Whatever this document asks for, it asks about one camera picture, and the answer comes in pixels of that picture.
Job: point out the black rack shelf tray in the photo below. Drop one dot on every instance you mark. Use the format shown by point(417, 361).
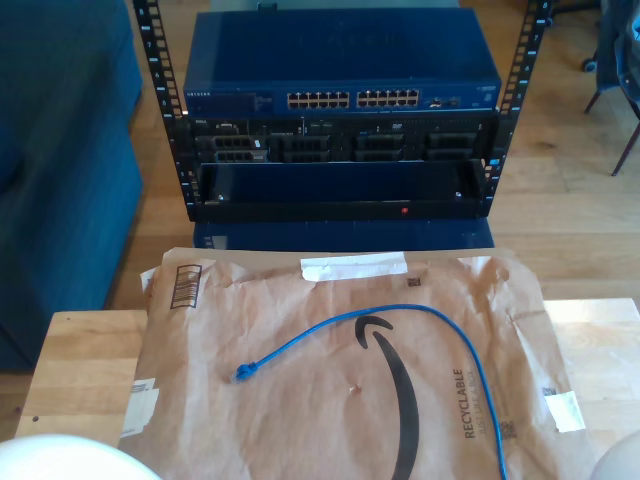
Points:
point(340, 207)

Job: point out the white tape strip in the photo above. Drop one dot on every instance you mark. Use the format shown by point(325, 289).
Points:
point(355, 266)

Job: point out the black rack server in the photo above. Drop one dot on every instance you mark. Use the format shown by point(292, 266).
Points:
point(345, 140)

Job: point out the brown paper mailer bag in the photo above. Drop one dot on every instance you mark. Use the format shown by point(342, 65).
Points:
point(310, 400)

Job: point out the white shipping label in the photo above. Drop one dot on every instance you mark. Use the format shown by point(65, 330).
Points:
point(140, 407)

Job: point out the blue sofa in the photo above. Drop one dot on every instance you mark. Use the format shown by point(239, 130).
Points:
point(60, 175)

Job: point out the torn white label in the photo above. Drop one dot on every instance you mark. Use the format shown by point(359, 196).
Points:
point(565, 410)

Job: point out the dark wooden chair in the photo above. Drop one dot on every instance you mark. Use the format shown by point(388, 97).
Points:
point(627, 145)

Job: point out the black office chair base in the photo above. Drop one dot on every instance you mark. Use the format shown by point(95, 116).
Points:
point(590, 64)

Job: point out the blue grey garment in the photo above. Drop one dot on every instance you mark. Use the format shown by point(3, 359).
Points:
point(617, 50)

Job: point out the blue network switch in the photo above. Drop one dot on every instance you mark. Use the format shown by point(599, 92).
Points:
point(340, 55)

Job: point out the black rack frame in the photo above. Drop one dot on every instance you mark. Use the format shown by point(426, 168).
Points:
point(160, 65)

